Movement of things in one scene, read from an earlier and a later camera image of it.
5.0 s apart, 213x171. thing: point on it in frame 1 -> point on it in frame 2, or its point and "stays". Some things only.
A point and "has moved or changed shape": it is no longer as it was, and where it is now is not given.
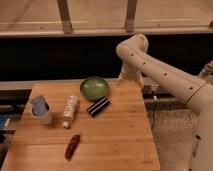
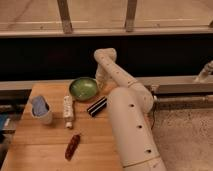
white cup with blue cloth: x=41 y=109 stays
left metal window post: x=65 y=16 stays
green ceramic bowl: x=94 y=88 has moved or changed shape
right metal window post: x=130 y=15 stays
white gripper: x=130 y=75 -> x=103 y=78
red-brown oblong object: x=72 y=146 stays
